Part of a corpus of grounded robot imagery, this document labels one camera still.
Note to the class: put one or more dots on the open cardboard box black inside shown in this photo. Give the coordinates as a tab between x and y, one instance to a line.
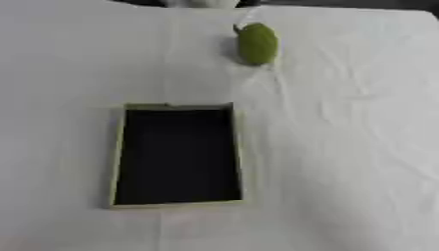
177	157

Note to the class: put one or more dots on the green toy fruit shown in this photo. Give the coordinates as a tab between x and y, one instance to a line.
258	44

